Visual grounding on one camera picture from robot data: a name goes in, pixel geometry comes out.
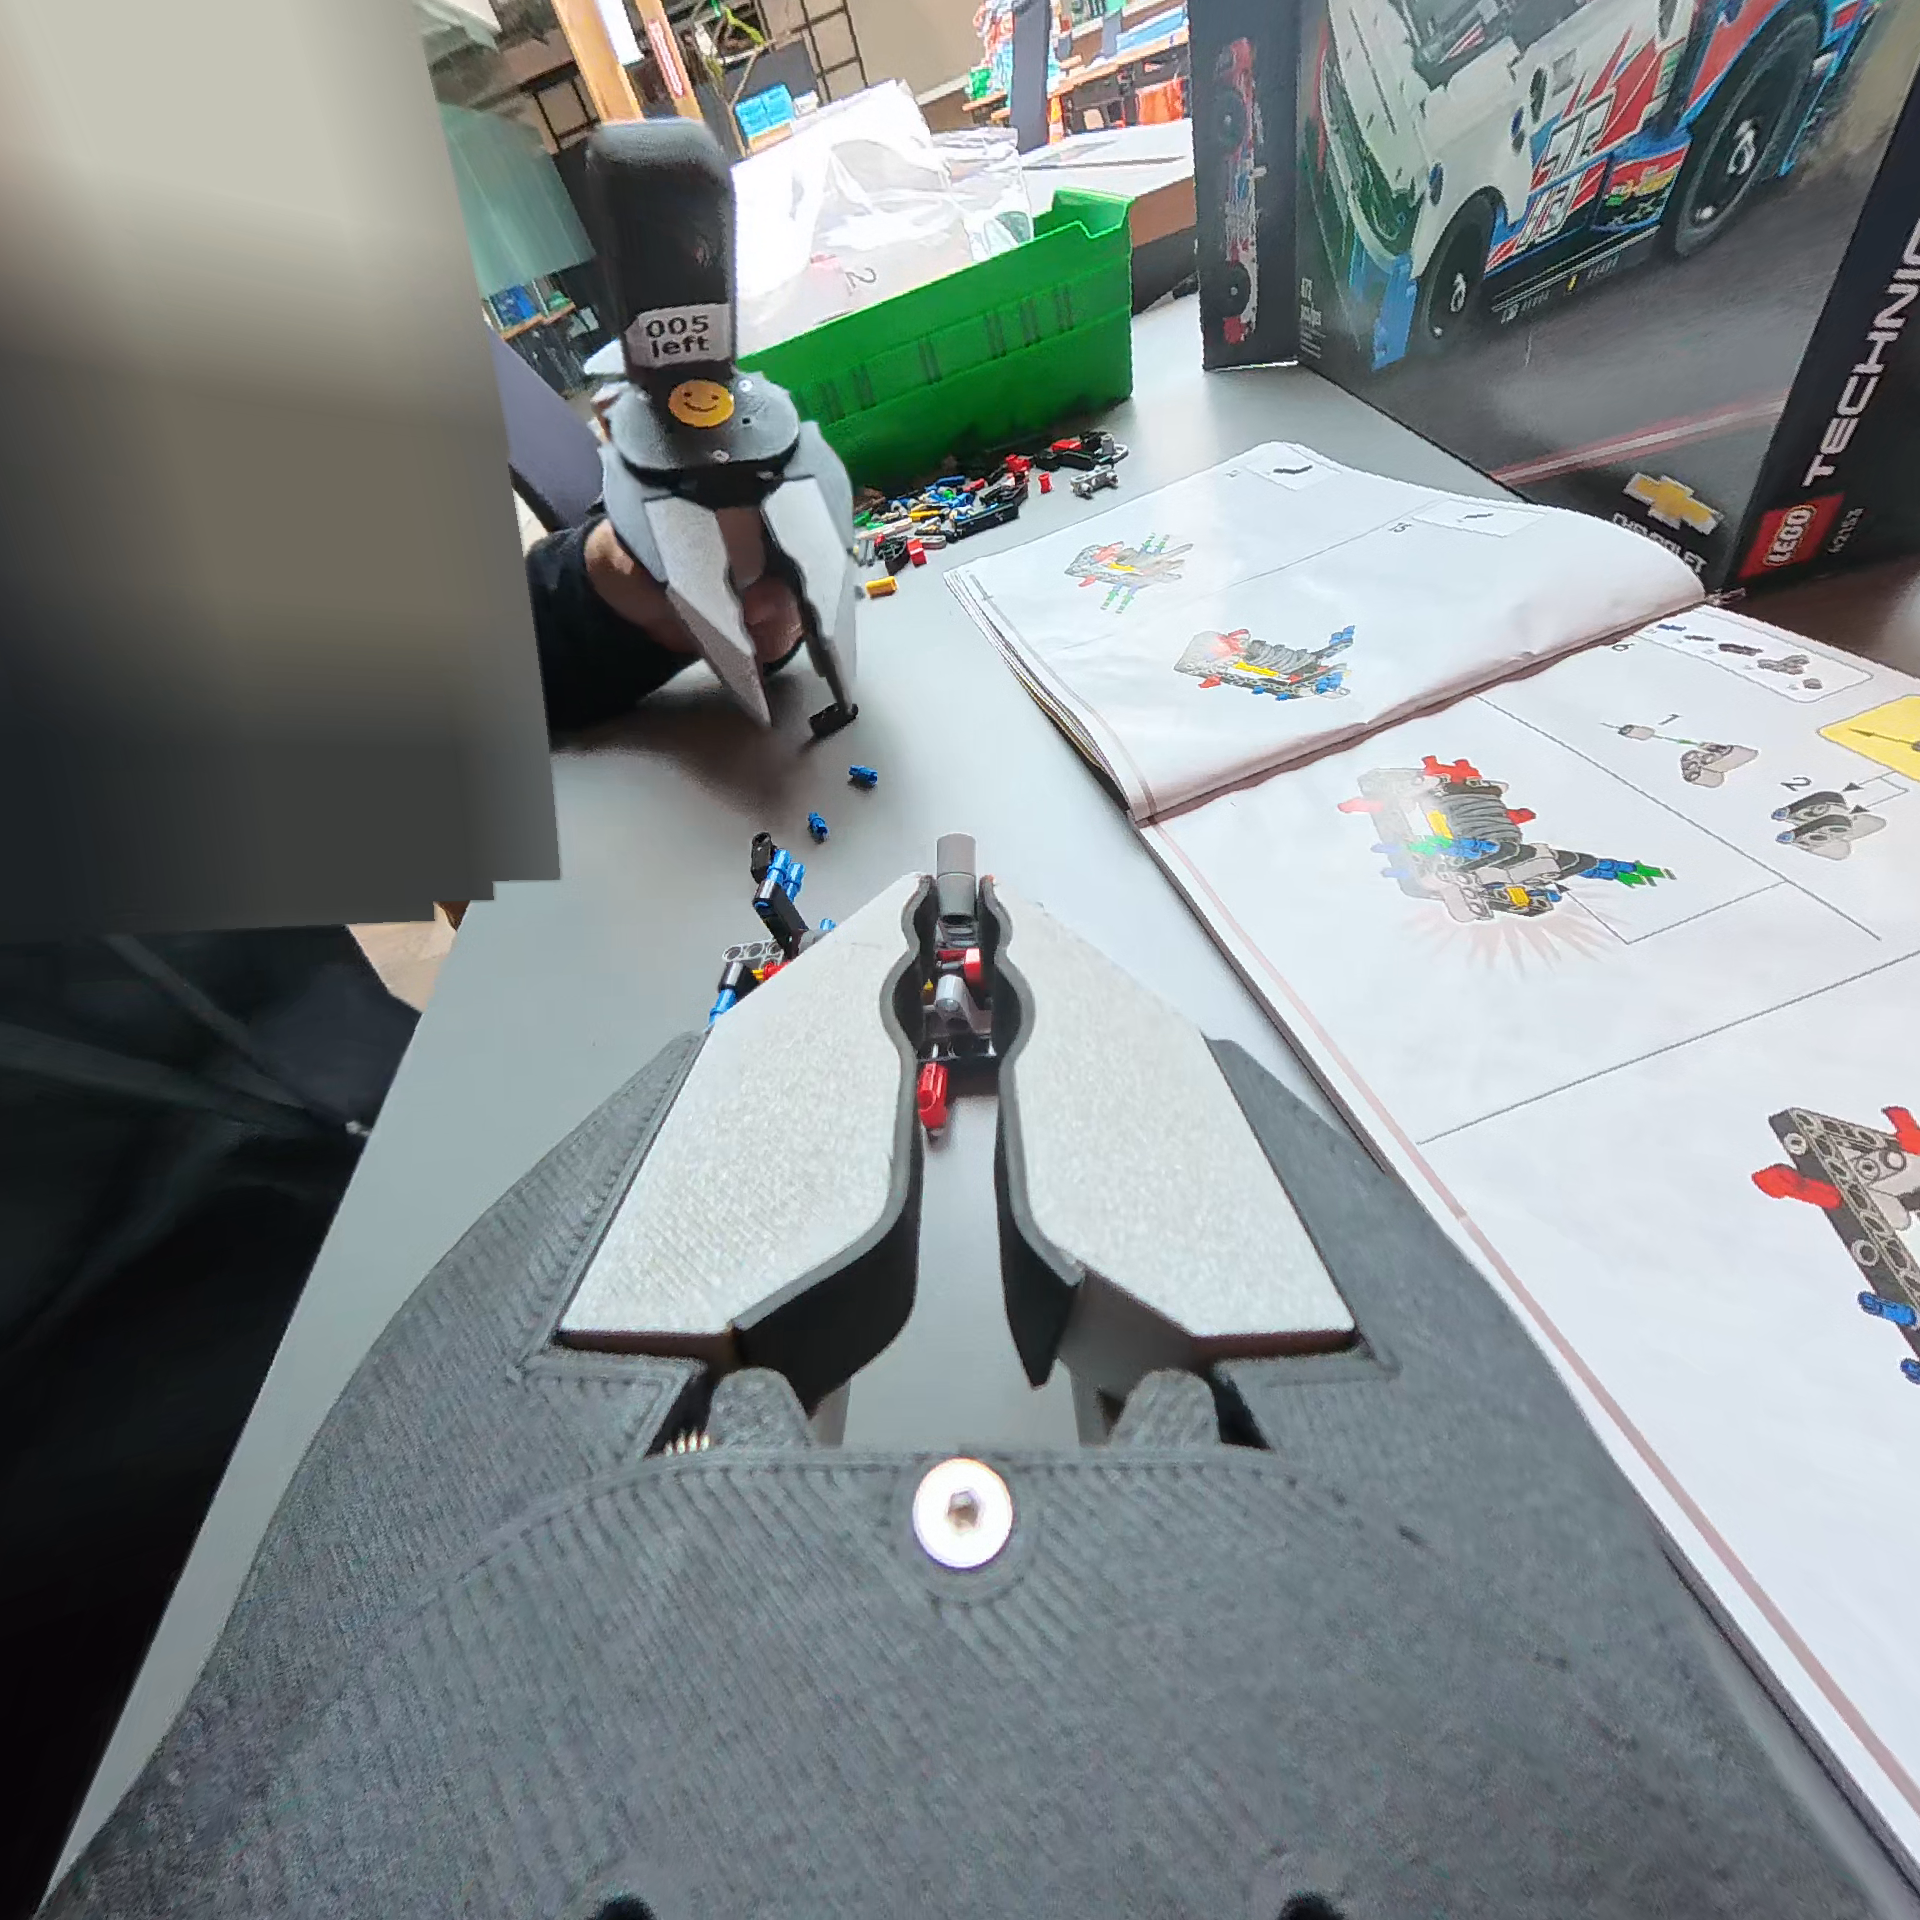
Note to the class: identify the clear plastic bag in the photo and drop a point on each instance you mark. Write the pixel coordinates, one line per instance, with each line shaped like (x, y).
(870, 194)

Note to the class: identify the shelf of colourful bins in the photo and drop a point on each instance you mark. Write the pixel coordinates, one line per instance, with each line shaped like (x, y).
(1080, 60)

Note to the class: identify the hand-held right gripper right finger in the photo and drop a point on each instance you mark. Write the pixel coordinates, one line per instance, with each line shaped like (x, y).
(1170, 1171)

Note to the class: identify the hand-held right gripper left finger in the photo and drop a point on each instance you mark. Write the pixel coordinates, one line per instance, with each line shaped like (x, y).
(751, 1155)

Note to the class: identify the small black lego piece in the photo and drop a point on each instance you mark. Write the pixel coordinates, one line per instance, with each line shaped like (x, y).
(836, 718)

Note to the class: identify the person's left forearm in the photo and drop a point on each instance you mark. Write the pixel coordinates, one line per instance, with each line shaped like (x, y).
(586, 675)

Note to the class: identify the lego instruction booklet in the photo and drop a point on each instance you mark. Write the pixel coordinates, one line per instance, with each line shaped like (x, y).
(1652, 1050)

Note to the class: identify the lego set box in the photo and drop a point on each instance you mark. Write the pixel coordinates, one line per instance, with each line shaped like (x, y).
(1652, 300)

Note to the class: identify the lego chassis assembly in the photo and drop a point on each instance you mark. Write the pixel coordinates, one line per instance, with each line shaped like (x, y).
(956, 886)

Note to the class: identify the green plastic bin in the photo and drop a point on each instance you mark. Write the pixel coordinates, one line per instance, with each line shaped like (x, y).
(961, 360)

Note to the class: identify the pile of loose lego parts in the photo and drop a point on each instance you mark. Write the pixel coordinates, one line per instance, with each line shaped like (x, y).
(961, 504)

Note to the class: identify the person's left hand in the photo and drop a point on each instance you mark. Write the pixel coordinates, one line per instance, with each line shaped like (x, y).
(618, 570)

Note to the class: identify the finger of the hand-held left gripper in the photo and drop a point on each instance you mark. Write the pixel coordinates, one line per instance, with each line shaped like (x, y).
(698, 585)
(826, 556)

